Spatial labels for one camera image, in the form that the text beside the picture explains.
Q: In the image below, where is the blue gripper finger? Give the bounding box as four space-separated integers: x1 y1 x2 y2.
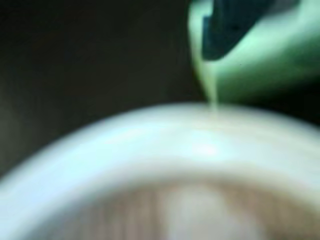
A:
201 0 278 62

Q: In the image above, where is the green wooden cube block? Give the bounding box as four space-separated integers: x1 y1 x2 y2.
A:
187 0 320 114

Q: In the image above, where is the white round bucket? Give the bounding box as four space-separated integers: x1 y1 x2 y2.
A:
0 101 320 240

